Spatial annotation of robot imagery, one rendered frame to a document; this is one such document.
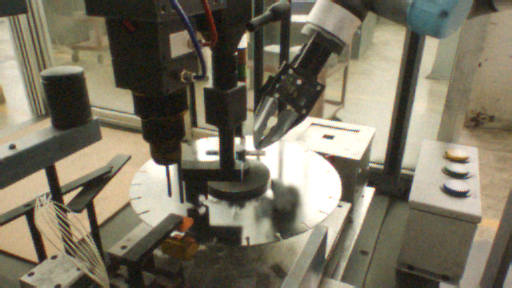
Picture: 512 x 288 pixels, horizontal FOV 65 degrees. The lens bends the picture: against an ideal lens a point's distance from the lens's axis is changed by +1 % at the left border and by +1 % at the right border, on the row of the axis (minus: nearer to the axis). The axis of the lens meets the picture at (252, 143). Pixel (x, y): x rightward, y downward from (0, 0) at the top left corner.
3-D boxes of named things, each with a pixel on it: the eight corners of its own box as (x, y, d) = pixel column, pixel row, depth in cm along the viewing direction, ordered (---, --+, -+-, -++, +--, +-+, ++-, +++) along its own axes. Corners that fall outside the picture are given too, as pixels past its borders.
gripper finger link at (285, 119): (254, 156, 63) (284, 106, 61) (256, 147, 68) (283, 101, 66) (271, 165, 63) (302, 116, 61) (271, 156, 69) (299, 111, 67)
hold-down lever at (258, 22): (248, 21, 52) (248, -2, 51) (292, 24, 50) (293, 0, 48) (217, 30, 46) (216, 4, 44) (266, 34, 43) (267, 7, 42)
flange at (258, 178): (280, 190, 60) (280, 176, 59) (208, 201, 57) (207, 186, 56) (259, 158, 70) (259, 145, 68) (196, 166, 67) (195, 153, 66)
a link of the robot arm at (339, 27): (316, 1, 64) (359, 27, 64) (301, 27, 65) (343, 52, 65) (322, -6, 56) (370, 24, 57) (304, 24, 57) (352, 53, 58)
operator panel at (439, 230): (411, 194, 96) (423, 138, 90) (462, 205, 92) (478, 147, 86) (395, 268, 73) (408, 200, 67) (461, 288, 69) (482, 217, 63)
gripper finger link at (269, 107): (237, 146, 62) (267, 96, 60) (240, 138, 68) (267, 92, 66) (254, 156, 63) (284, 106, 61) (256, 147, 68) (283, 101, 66)
